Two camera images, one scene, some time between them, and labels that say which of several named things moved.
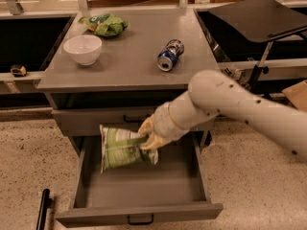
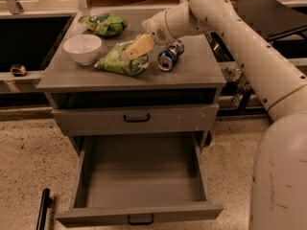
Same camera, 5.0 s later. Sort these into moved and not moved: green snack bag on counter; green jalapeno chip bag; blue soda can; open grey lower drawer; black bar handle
Moved: green jalapeno chip bag
Not moved: blue soda can; open grey lower drawer; green snack bag on counter; black bar handle
